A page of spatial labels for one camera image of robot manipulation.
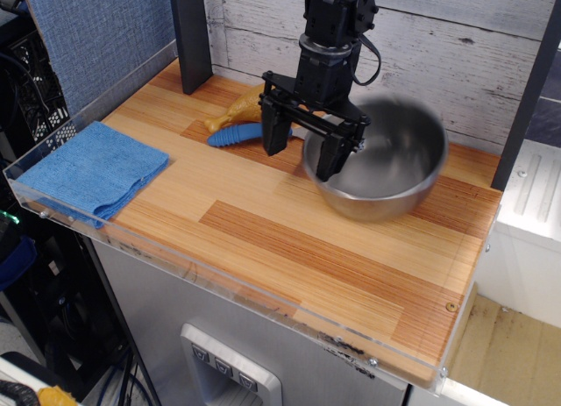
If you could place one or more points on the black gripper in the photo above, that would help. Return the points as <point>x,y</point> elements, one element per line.
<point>318,99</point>

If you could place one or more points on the metal pot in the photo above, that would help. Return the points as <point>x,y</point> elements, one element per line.
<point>405,149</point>

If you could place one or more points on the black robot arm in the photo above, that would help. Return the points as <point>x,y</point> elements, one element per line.
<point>337,25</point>

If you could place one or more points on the blue folded cloth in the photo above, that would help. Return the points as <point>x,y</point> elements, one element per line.
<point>94,175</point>

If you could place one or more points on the yellow toy chicken drumstick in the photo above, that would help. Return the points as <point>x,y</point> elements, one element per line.
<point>245,109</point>

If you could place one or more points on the clear acrylic table guard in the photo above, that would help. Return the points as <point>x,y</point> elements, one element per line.
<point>254,229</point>

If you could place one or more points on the black plastic crate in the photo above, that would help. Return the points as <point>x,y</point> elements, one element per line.
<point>39,96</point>

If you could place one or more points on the yellow object at bottom left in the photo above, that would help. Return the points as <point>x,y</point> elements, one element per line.
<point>55,396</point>

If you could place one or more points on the blue-handled metal spoon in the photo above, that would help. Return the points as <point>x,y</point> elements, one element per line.
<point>235,134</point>

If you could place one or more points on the dark grey right post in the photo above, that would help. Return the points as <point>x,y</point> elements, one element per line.
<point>538,75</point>

